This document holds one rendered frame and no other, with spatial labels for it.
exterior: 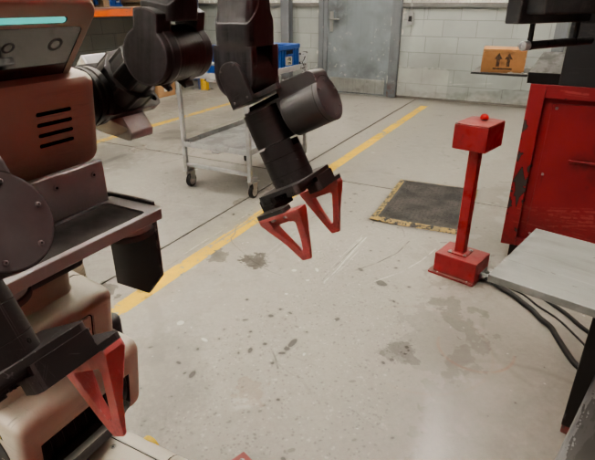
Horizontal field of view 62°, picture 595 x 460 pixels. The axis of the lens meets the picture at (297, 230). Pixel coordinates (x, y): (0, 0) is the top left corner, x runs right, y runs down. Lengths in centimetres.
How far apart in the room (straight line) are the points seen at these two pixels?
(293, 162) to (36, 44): 33
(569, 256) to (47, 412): 73
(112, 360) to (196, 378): 160
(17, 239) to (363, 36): 770
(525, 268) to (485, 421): 129
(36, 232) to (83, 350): 11
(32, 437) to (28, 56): 49
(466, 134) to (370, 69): 559
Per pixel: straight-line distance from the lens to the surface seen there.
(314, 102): 61
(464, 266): 263
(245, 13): 65
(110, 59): 81
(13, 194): 31
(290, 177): 66
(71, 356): 38
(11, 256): 31
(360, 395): 191
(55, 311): 81
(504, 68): 269
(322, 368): 201
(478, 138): 240
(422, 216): 337
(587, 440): 65
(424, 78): 773
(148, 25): 72
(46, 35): 67
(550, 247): 75
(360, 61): 797
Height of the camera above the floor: 130
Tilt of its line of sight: 25 degrees down
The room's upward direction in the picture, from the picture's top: straight up
